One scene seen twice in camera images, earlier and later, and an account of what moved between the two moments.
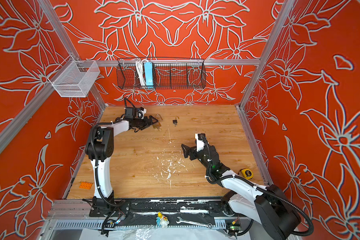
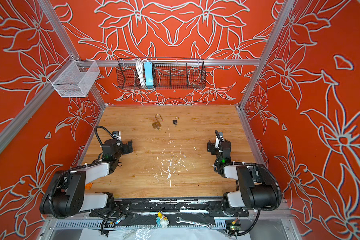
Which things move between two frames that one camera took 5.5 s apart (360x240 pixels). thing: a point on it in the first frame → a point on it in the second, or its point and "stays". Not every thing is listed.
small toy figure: (162, 221) stays
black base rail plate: (152, 207) stays
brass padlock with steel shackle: (157, 124) stays
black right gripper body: (200, 156) → (214, 151)
